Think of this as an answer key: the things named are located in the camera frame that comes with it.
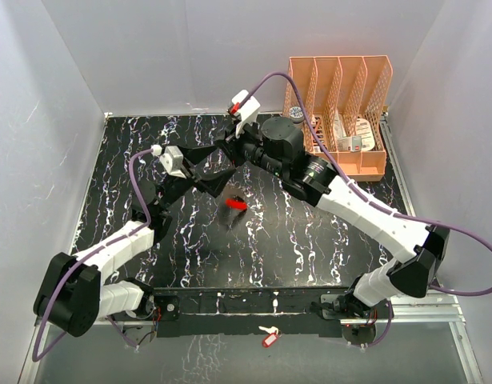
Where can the red handled key organizer plate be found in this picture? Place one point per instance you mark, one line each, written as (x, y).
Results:
(236, 203)

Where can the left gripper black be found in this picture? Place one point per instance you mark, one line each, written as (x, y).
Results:
(214, 186)

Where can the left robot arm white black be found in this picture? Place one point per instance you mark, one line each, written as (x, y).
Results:
(74, 291)

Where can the red tag with key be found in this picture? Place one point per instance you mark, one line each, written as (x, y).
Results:
(272, 335)

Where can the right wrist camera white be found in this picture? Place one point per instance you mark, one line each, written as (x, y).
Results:
(243, 112)

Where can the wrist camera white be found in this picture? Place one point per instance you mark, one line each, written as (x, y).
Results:
(243, 112)
(171, 159)

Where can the orange file organizer rack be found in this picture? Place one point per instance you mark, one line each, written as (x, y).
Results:
(352, 87)

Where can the white labelled packet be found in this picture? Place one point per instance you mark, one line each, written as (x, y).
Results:
(362, 140)

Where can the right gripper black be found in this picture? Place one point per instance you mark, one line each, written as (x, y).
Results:
(231, 144)

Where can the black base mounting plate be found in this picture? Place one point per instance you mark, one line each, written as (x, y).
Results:
(244, 311)

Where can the small jar with lid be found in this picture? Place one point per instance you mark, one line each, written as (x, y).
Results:
(296, 115)

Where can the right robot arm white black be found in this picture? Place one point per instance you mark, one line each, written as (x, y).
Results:
(417, 249)

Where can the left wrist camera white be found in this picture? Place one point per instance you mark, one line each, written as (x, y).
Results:
(171, 159)

